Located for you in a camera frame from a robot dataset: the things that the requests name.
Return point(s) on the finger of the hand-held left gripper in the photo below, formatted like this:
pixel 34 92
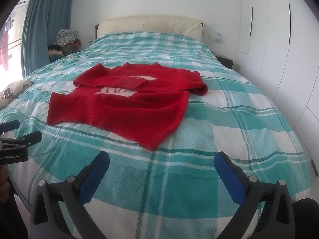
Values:
pixel 31 138
pixel 10 126

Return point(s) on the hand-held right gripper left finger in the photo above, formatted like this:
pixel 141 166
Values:
pixel 96 174

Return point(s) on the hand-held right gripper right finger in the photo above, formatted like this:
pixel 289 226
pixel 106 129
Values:
pixel 228 176

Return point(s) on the red knit sweater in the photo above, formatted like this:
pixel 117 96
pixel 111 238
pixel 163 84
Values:
pixel 119 107

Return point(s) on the pile of clothes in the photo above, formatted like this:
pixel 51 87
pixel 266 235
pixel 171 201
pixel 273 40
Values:
pixel 65 42

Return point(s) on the person's left hand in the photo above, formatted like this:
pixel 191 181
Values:
pixel 3 181

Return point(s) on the patterned pillow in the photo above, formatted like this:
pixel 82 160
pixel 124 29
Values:
pixel 15 90

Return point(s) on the teal plaid bed blanket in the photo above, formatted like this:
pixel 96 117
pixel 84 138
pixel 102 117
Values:
pixel 189 139

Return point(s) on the hanging laundry outside window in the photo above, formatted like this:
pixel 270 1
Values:
pixel 5 42

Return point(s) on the blue curtain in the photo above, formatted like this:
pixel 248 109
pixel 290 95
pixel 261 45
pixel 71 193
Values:
pixel 47 22

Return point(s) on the dark wooden nightstand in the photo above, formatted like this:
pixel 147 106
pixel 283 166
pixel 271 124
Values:
pixel 225 60

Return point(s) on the white wardrobe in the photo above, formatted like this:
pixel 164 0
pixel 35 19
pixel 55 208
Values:
pixel 279 42

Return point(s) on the cream padded headboard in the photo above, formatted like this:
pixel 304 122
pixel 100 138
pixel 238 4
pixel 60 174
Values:
pixel 149 26

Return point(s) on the white wall switch panel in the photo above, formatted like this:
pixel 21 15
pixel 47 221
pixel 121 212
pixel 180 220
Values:
pixel 214 36

